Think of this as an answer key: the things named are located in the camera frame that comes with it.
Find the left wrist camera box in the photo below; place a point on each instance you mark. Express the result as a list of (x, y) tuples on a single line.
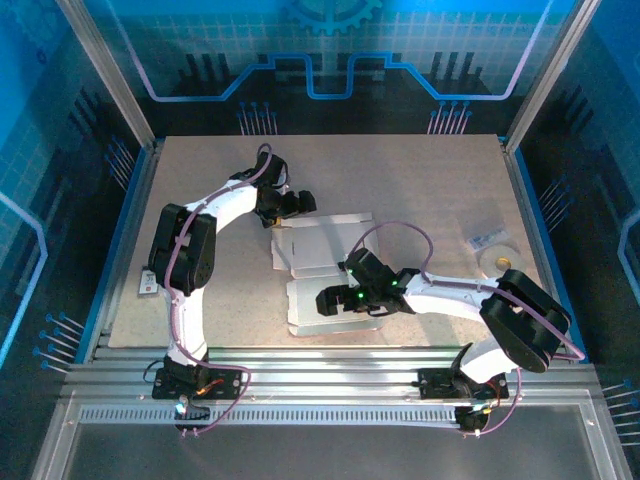
[(287, 186)]

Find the black controller box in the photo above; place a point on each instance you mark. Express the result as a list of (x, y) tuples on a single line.
[(192, 412), (470, 420)]

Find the aluminium side rail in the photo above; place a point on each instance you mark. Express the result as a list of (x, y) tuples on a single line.
[(521, 200), (143, 200)]

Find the blue table edge strip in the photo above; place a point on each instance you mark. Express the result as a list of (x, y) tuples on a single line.
[(533, 200), (131, 200)]

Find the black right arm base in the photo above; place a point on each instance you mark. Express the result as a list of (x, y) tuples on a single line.
[(435, 385)]

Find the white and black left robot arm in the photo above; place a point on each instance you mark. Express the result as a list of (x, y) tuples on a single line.
[(185, 250)]

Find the small white printed card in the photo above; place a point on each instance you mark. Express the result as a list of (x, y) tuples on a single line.
[(148, 287)]

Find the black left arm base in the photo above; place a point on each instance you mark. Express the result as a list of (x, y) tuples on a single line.
[(225, 384)]

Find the aluminium frame post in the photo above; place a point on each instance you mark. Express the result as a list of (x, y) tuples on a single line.
[(107, 75), (550, 75)]

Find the aluminium cross rail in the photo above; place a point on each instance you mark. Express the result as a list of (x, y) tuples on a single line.
[(325, 370)]

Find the aluminium lower frame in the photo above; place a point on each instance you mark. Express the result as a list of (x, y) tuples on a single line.
[(600, 435)]

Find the white tape roll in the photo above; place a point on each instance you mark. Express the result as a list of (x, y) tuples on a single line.
[(492, 255)]

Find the small clear plastic bag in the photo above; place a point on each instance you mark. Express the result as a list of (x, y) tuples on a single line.
[(482, 241)]

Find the pink and white paper box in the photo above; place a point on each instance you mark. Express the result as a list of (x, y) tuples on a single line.
[(315, 245)]

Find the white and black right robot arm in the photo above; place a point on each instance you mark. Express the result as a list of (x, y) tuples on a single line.
[(520, 315)]

